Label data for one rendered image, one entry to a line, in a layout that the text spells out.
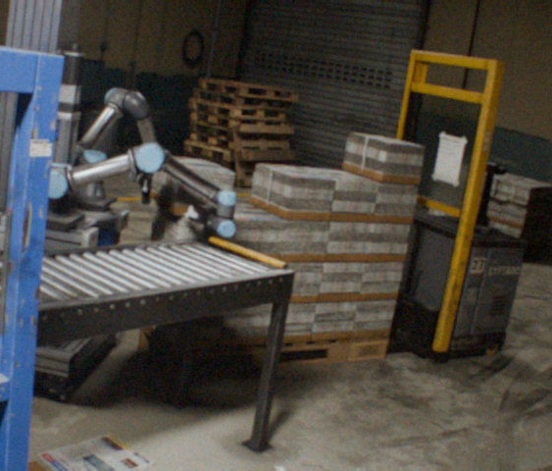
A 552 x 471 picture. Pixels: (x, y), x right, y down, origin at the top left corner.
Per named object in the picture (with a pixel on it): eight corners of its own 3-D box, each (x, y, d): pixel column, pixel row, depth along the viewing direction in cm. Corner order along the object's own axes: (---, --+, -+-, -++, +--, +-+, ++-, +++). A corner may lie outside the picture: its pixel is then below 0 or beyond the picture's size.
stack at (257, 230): (136, 347, 422) (154, 198, 405) (311, 338, 485) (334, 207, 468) (164, 377, 391) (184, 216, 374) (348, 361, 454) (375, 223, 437)
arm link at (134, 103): (150, 89, 400) (173, 166, 431) (135, 86, 406) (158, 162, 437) (136, 100, 393) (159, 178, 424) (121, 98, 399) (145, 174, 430)
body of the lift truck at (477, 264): (379, 324, 535) (401, 210, 518) (436, 320, 564) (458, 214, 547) (447, 362, 478) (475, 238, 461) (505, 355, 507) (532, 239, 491)
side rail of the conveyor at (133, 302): (281, 295, 324) (286, 268, 322) (291, 299, 321) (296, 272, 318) (-9, 348, 221) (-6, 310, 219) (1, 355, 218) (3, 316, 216)
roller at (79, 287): (32, 268, 281) (34, 255, 280) (110, 309, 252) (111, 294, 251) (22, 270, 277) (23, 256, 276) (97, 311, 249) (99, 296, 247)
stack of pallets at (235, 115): (236, 168, 1182) (250, 82, 1154) (287, 182, 1129) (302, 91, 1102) (176, 170, 1074) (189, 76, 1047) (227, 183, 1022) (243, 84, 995)
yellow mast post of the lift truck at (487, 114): (427, 346, 473) (484, 59, 437) (438, 345, 478) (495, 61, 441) (437, 351, 466) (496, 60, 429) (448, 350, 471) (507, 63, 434)
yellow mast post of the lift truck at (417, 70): (363, 310, 527) (411, 49, 490) (374, 310, 532) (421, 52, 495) (372, 315, 520) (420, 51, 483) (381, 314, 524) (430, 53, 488)
